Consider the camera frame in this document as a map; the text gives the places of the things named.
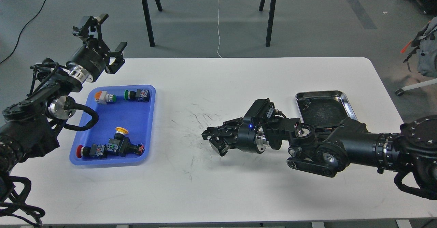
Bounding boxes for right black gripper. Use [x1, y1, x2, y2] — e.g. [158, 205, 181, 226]
[201, 118, 263, 157]

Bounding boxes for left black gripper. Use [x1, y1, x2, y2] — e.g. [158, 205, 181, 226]
[66, 14, 128, 82]

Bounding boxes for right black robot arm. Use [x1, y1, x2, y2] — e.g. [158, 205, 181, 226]
[201, 102, 437, 200]

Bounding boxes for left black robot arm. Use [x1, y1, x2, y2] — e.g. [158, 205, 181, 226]
[0, 14, 127, 228]

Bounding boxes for small black industrial part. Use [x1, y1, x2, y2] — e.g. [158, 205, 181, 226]
[302, 99, 311, 106]

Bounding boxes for left black stand legs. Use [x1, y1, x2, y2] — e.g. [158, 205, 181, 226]
[141, 0, 163, 47]

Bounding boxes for black stand legs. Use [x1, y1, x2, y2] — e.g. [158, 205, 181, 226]
[141, 0, 163, 47]
[258, 0, 276, 47]

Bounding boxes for blue plastic tray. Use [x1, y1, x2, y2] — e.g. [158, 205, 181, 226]
[70, 85, 156, 167]

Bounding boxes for yellow mushroom push button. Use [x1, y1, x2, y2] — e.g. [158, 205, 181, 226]
[107, 127, 131, 157]

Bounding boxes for steel metal tray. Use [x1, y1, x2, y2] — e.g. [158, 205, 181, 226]
[295, 90, 357, 127]

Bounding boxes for right black stand legs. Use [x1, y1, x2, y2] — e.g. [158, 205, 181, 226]
[258, 0, 276, 47]

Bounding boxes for white office chair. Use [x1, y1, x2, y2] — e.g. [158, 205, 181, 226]
[395, 78, 437, 96]

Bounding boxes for grey backpack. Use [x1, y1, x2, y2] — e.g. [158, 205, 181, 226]
[401, 16, 437, 78]

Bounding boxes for orange push button switch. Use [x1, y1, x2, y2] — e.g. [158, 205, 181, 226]
[94, 90, 117, 104]

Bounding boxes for green push button switch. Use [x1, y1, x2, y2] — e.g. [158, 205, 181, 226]
[124, 89, 151, 102]

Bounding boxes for black floor cable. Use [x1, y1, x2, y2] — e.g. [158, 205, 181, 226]
[0, 0, 86, 65]

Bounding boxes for red push button switch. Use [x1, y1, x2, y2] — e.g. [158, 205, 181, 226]
[75, 144, 145, 159]

